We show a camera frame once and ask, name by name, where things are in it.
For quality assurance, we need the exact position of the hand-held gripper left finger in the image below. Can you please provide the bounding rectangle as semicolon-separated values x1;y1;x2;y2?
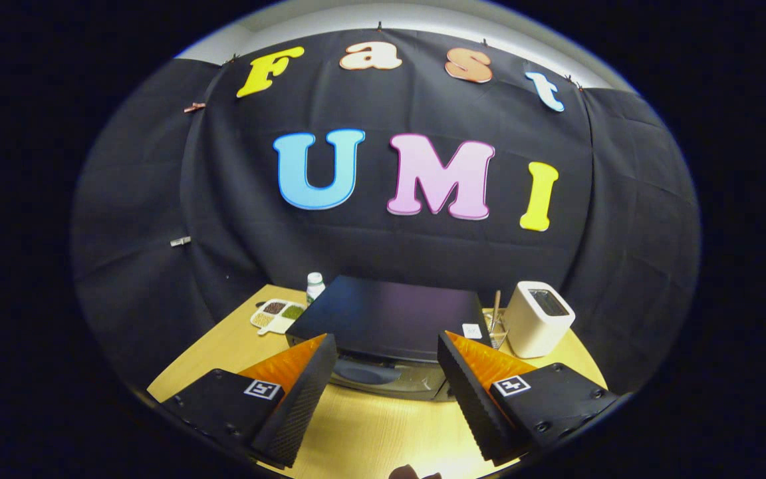
160;333;338;468

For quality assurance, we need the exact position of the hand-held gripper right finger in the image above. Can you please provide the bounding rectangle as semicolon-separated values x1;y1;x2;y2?
436;331;621;465

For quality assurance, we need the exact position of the black backdrop cloth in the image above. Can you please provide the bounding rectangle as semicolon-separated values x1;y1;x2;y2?
70;27;702;400

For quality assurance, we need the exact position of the divided tray of grains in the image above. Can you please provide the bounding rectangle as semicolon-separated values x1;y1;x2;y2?
250;299;307;336

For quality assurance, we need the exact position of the black toaster oven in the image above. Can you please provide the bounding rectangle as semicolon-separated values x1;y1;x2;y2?
285;275;493;402

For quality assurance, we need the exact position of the white pop-up toaster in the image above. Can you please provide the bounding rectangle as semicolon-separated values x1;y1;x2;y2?
504;281;576;359

